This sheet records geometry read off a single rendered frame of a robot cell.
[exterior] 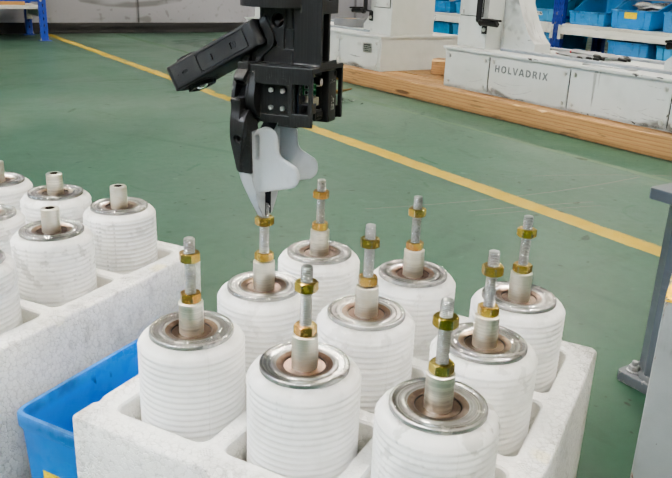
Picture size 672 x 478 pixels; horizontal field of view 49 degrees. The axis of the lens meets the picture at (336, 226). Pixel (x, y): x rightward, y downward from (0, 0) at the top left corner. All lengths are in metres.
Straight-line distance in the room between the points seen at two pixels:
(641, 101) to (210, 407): 2.44
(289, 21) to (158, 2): 6.61
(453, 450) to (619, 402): 0.62
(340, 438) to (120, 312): 0.43
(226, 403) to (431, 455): 0.21
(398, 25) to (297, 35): 3.44
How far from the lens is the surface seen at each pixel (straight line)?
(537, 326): 0.75
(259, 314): 0.73
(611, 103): 3.00
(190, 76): 0.73
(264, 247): 0.75
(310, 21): 0.67
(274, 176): 0.70
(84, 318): 0.93
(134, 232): 1.01
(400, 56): 4.13
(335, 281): 0.83
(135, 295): 0.98
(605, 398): 1.15
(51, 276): 0.94
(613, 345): 1.31
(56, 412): 0.89
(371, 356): 0.69
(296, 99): 0.68
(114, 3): 7.16
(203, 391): 0.66
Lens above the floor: 0.56
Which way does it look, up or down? 19 degrees down
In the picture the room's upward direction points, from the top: 2 degrees clockwise
